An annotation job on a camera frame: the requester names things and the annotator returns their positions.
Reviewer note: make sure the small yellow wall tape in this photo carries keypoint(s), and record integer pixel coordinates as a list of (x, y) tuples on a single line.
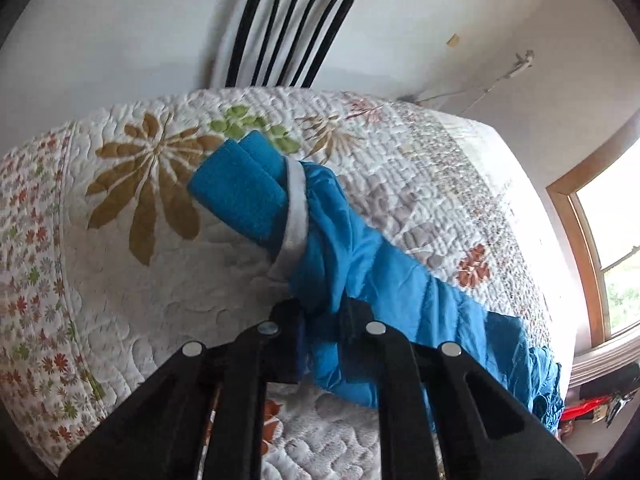
[(453, 40)]

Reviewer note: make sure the red object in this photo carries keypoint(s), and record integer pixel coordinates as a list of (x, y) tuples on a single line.
[(587, 406)]

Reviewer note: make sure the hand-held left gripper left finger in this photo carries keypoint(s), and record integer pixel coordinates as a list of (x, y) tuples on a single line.
[(287, 355)]

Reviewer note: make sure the white pleated curtain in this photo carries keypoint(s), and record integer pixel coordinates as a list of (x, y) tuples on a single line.
[(600, 367)]

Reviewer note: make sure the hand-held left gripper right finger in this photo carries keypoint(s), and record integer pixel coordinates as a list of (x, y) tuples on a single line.
[(352, 327)]

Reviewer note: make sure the white floral quilt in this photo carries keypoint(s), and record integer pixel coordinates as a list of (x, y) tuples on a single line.
[(150, 285)]

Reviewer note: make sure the black object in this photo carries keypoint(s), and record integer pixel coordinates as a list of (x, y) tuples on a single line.
[(625, 390)]

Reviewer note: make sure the black spindle-back chair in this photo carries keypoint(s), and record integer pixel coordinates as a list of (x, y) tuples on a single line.
[(345, 5)]

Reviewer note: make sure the wooden window frame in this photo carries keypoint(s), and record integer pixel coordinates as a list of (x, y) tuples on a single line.
[(585, 240)]

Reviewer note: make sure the blue jacket with white trim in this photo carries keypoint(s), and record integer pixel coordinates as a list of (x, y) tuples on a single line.
[(360, 260)]

